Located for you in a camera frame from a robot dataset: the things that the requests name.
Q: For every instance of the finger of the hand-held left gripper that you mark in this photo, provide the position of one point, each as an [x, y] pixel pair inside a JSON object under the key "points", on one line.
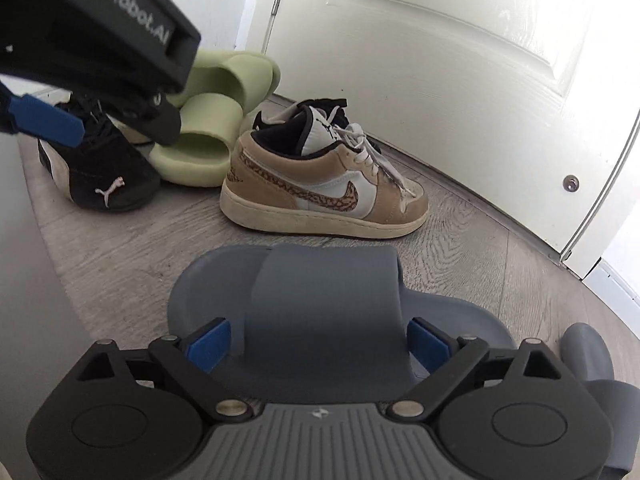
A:
{"points": [[47, 117], [155, 120]]}

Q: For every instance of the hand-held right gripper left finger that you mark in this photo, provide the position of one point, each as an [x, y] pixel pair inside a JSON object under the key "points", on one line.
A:
{"points": [[210, 347]]}

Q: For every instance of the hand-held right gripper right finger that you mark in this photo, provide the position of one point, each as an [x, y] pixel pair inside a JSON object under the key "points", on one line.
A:
{"points": [[427, 342]]}

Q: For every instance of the light green slide sandal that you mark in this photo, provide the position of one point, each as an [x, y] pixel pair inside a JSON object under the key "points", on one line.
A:
{"points": [[235, 75], [200, 160]]}

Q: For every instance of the black suede sneaker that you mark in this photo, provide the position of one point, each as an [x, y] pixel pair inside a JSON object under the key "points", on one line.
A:
{"points": [[110, 170], [336, 106]]}

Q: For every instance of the grey slide sandal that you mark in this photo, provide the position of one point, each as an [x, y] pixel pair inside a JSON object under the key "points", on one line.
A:
{"points": [[587, 355], [320, 300]]}

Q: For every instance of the round metal door stop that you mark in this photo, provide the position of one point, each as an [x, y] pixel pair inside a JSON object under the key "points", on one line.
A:
{"points": [[570, 183]]}

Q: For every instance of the white panelled door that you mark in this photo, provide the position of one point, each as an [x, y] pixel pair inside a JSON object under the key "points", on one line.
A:
{"points": [[450, 60]]}

